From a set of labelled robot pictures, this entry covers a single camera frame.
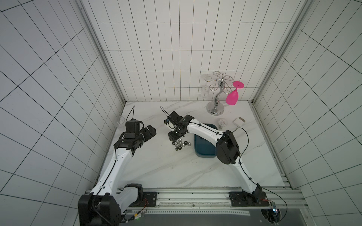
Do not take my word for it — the pink wine glass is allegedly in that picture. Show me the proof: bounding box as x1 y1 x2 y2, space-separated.
225 81 244 105

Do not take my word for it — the clear hanging wine glass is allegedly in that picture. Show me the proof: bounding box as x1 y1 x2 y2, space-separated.
201 74 213 97

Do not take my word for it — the clear plastic cup with label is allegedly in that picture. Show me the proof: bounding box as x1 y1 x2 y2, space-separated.
218 118 228 129

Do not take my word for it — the chrome wine glass rack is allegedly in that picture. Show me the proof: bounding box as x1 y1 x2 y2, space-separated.
204 71 234 116

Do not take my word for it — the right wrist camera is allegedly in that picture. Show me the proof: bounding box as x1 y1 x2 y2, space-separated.
164 111 183 126

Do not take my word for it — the small white box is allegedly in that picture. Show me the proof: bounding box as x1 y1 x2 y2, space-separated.
233 117 246 127

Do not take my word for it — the teal storage box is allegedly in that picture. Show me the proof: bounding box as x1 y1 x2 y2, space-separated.
194 129 217 158

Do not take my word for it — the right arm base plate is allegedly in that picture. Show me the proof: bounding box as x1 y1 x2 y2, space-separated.
229 191 270 207

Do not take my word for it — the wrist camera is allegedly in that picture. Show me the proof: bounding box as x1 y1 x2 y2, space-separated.
164 111 183 126
125 119 140 128

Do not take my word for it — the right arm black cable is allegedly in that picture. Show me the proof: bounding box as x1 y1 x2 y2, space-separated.
230 127 288 224

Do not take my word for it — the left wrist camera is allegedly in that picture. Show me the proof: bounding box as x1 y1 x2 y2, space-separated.
125 119 140 128

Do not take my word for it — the aluminium mounting rail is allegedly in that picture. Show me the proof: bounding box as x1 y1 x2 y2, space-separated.
128 186 308 216

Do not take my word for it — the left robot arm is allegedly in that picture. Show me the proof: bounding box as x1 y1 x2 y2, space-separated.
78 119 156 226

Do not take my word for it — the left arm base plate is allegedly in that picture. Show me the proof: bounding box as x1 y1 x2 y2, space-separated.
130 192 158 208

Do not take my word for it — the clear glass tumbler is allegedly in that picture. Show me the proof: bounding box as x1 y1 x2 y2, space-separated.
116 116 125 130

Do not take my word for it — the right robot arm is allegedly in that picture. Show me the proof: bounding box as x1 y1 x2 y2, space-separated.
164 112 263 203

